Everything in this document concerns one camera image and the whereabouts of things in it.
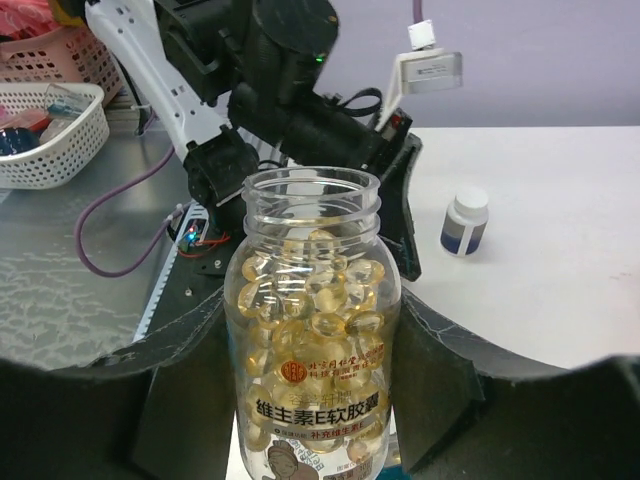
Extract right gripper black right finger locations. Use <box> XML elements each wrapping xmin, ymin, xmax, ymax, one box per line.
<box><xmin>391</xmin><ymin>291</ymin><xmax>639</xmax><ymax>479</ymax></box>

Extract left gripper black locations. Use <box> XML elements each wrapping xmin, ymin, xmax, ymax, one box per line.
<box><xmin>367</xmin><ymin>112</ymin><xmax>422</xmax><ymax>281</ymax></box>

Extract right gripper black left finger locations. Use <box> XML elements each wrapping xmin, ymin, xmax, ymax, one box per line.
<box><xmin>1</xmin><ymin>292</ymin><xmax>235</xmax><ymax>479</ymax></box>

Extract white bottle cap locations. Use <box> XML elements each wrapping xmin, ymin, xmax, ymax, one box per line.
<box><xmin>440</xmin><ymin>187</ymin><xmax>489</xmax><ymax>257</ymax></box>

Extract glass pill bottle yellow pills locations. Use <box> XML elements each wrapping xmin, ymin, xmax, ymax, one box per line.
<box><xmin>224</xmin><ymin>167</ymin><xmax>401</xmax><ymax>479</ymax></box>

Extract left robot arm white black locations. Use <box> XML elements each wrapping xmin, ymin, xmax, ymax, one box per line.
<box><xmin>80</xmin><ymin>1</ymin><xmax>422</xmax><ymax>281</ymax></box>

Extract white plastic basket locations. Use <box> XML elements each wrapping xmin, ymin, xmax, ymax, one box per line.
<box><xmin>1</xmin><ymin>83</ymin><xmax>110</xmax><ymax>190</ymax></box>

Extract pink background basket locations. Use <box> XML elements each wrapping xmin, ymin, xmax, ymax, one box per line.
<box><xmin>1</xmin><ymin>1</ymin><xmax>123</xmax><ymax>104</ymax></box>

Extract white cable duct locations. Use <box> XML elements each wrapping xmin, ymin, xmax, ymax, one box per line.
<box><xmin>132</xmin><ymin>245</ymin><xmax>177</xmax><ymax>343</ymax></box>

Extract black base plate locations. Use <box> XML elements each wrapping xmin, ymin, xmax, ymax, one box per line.
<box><xmin>147</xmin><ymin>205</ymin><xmax>239</xmax><ymax>334</ymax></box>

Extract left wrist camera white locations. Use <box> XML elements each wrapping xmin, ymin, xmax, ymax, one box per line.
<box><xmin>376</xmin><ymin>19</ymin><xmax>463</xmax><ymax>131</ymax></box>

